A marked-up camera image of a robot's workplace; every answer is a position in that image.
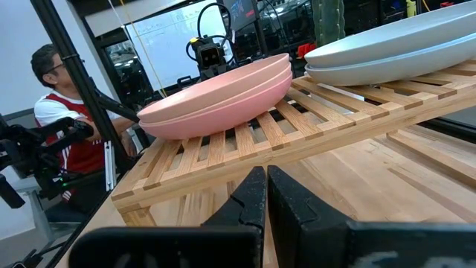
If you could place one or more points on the green cactus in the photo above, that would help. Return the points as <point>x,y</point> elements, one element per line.
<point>327,22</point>

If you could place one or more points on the grey chair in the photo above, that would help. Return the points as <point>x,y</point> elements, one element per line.
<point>37,208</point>

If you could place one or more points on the person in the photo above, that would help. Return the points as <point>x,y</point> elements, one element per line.
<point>85,156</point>

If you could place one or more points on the silver metal bracket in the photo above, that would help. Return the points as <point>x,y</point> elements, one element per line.
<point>109,167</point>

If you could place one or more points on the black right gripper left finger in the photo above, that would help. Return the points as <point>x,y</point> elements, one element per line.
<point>238,231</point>

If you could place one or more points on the dark pink plate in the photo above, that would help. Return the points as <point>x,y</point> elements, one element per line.
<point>223,119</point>

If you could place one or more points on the computer monitor with dark screen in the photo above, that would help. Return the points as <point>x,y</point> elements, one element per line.
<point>241,13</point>

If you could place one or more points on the white board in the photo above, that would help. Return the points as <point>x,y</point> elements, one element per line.
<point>167,48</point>

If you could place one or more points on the yellow-green bottle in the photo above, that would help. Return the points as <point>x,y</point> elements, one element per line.
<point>410,7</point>

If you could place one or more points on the red object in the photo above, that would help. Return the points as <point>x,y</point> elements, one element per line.
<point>306,49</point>

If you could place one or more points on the black camera on stand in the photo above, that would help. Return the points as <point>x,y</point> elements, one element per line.
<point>198,22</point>

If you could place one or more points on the slatted wooden shelf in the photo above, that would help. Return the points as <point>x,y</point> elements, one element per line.
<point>297,123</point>

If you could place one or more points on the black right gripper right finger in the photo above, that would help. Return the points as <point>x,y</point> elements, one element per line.
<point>305,231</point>

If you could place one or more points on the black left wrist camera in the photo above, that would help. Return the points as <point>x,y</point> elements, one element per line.
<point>210,56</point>

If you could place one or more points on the grey-green plate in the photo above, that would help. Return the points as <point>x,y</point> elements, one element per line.
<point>390,41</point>

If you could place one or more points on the black aluminium table frame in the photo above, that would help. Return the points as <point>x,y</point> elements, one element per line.
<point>74,70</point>

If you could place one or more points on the light blue plate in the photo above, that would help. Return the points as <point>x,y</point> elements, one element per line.
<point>390,70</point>

